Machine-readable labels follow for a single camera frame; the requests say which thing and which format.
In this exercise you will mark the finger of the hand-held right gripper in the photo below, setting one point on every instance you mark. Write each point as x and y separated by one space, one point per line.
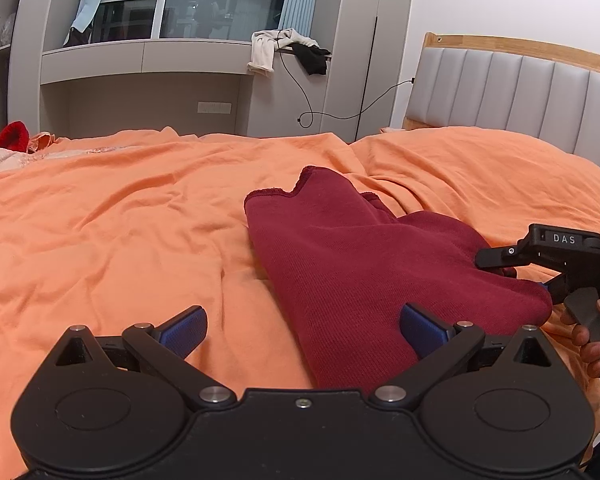
556 291
502 256

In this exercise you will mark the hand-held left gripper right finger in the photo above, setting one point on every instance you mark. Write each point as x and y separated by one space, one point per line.
420 327

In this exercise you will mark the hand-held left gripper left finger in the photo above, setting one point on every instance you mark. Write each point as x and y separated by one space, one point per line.
185 330

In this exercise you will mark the dark red knit sweater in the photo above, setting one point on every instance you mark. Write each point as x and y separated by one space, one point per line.
340 260

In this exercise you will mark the person's right hand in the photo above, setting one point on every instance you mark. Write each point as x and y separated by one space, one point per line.
590 345

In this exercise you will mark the orange bed blanket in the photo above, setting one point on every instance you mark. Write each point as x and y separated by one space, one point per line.
105 220

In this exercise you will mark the grey padded wooden headboard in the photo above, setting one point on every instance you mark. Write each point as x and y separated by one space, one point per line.
505 90

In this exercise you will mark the peach cloth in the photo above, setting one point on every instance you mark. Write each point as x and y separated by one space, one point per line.
41 142

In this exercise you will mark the bright red fluffy hat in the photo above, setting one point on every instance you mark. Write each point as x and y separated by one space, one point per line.
12 136

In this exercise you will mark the tall grey cabinet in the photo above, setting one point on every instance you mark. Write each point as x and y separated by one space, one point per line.
352 35

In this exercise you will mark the black garment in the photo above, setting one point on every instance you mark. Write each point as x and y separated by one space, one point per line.
315 60

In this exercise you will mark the grey window desk unit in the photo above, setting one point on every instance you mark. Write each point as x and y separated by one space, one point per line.
145 57

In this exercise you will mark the white garment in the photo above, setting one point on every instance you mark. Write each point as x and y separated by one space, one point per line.
261 52

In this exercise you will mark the grey wardrobe with metal knobs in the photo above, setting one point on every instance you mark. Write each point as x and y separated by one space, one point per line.
10 75

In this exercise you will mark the dark cloth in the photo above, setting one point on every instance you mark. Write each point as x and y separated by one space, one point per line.
76 37

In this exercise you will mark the dark glass window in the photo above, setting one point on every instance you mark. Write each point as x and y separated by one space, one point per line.
220 0

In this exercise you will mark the white wall outlet panel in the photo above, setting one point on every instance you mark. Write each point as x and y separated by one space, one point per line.
214 107

